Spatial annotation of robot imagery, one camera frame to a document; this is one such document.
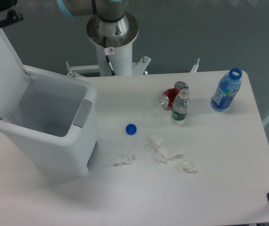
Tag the crumpled white tissue left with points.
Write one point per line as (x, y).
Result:
(125, 158)

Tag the white pedestal base frame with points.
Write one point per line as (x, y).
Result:
(137, 68)

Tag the blue plastic drink bottle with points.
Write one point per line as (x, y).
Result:
(228, 87)

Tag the clear green-label water bottle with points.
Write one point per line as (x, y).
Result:
(180, 105)

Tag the crumpled white tissue right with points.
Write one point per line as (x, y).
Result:
(189, 166)

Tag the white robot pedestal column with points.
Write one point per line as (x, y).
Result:
(120, 58)

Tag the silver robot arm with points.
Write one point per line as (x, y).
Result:
(109, 26)

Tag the crushed red soda can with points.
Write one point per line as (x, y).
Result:
(167, 98)

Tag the blue bottle cap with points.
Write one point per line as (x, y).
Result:
(131, 129)

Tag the crumpled white tissue middle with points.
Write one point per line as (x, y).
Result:
(163, 155)

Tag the crumpled white tissue top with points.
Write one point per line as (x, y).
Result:
(155, 142)

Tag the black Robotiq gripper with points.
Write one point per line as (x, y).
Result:
(13, 15)

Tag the white plastic trash can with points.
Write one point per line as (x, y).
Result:
(55, 123)

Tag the white trash can lid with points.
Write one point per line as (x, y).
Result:
(14, 78)

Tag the crumpled white tissue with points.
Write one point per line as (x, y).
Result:
(163, 155)
(189, 166)
(125, 158)
(155, 142)

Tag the clear white bottle cap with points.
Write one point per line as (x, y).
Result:
(149, 113)

